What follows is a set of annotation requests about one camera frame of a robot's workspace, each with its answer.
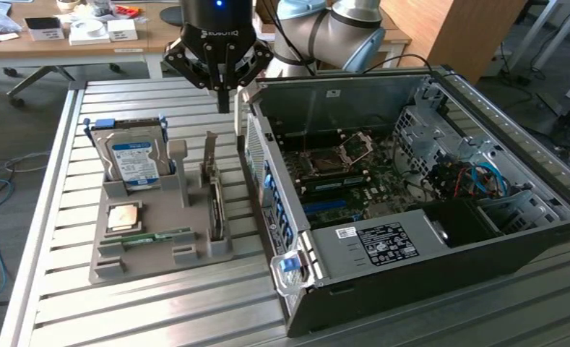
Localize small white box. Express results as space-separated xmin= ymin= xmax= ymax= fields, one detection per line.
xmin=106 ymin=18 xmax=138 ymax=43

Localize red wire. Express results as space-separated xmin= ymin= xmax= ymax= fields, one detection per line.
xmin=453 ymin=166 xmax=478 ymax=198

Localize green motherboard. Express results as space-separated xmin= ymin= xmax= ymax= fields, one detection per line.
xmin=282 ymin=139 xmax=426 ymax=228

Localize silver disk bay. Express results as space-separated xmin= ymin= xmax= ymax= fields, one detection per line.
xmin=474 ymin=189 xmax=564 ymax=236

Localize CPU socket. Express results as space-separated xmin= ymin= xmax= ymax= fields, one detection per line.
xmin=304 ymin=147 xmax=344 ymax=174

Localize blue wire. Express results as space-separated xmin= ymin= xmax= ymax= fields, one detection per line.
xmin=472 ymin=164 xmax=510 ymax=199

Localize silver drive cage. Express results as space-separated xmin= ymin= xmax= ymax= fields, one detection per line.
xmin=392 ymin=105 xmax=506 ymax=174

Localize hard disk in blue caddy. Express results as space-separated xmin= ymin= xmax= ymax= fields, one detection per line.
xmin=85 ymin=113 xmax=178 ymax=192

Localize red orange object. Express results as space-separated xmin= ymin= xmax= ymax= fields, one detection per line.
xmin=114 ymin=4 xmax=145 ymax=20

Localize white box black top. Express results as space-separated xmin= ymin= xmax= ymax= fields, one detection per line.
xmin=23 ymin=17 xmax=66 ymax=42

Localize grey parts rack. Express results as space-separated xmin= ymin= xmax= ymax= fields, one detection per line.
xmin=89 ymin=139 xmax=235 ymax=286

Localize white tape roll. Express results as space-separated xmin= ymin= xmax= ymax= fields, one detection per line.
xmin=71 ymin=19 xmax=106 ymax=38

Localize black open PC case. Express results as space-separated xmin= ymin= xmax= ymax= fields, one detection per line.
xmin=234 ymin=64 xmax=570 ymax=339

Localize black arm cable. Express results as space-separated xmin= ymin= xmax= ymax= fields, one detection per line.
xmin=384 ymin=53 xmax=462 ymax=79

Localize grey floor cable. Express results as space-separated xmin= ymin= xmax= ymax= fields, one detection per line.
xmin=0 ymin=151 xmax=53 ymax=174

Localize wooden cabinet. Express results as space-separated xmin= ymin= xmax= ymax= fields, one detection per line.
xmin=378 ymin=0 xmax=530 ymax=84

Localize black floor cables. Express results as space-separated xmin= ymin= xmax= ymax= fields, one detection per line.
xmin=500 ymin=35 xmax=570 ymax=120

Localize grey power supply unit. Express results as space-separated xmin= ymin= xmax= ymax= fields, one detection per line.
xmin=308 ymin=209 xmax=453 ymax=286

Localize brown cardboard box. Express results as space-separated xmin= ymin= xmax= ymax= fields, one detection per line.
xmin=255 ymin=0 xmax=280 ymax=25

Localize dark RAM stick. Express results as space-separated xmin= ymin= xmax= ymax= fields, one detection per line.
xmin=306 ymin=175 xmax=368 ymax=192

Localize wooden desk white frame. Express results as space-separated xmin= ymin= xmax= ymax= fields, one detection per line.
xmin=147 ymin=0 xmax=412 ymax=79
xmin=0 ymin=0 xmax=163 ymax=108

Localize green RAM stick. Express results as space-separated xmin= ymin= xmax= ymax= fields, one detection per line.
xmin=103 ymin=226 xmax=193 ymax=247

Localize graphics card with metal bracket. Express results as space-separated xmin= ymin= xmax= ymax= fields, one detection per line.
xmin=201 ymin=130 xmax=229 ymax=242

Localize black lamp base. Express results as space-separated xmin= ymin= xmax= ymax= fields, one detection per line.
xmin=161 ymin=3 xmax=186 ymax=26

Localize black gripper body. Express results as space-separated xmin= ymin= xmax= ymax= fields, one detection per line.
xmin=177 ymin=0 xmax=259 ymax=88

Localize long expansion slot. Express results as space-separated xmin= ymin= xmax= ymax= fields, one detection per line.
xmin=304 ymin=198 xmax=350 ymax=215

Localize flat white box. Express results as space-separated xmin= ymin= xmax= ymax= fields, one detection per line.
xmin=67 ymin=30 xmax=111 ymax=46

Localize CPU chip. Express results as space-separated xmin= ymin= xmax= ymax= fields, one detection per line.
xmin=109 ymin=204 xmax=139 ymax=231

